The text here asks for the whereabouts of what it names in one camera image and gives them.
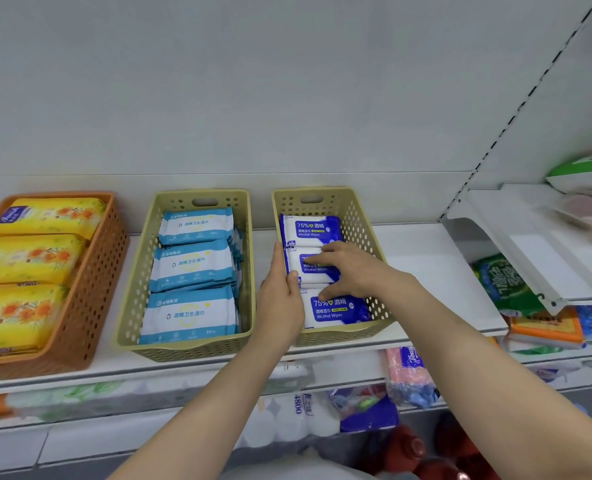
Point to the green white plastic bag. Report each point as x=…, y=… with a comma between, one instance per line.
x=580, y=172

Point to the olive plastic basket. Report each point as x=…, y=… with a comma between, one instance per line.
x=336, y=339
x=141, y=294

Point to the white shirt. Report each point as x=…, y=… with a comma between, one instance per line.
x=291, y=469

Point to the red pack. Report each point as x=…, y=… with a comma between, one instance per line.
x=426, y=449

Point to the blue tissue pack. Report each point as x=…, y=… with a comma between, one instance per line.
x=368, y=409

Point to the pink tissue pack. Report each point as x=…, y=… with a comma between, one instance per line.
x=411, y=377

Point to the person's left hand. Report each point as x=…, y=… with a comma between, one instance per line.
x=278, y=304

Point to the green and white tissue pack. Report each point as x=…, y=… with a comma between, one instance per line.
x=126, y=394

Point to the green printed bag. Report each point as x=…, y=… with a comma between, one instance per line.
x=505, y=284

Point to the person's right forearm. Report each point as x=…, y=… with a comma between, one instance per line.
x=500, y=389

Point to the white bag blue print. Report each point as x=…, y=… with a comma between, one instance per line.
x=286, y=419

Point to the orange plastic basket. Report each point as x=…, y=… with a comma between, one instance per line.
x=76, y=344

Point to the person's left forearm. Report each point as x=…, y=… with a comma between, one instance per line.
x=196, y=419

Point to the stack of blue wipes packets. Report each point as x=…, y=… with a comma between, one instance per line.
x=196, y=264

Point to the person's right hand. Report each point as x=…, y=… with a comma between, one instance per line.
x=366, y=274

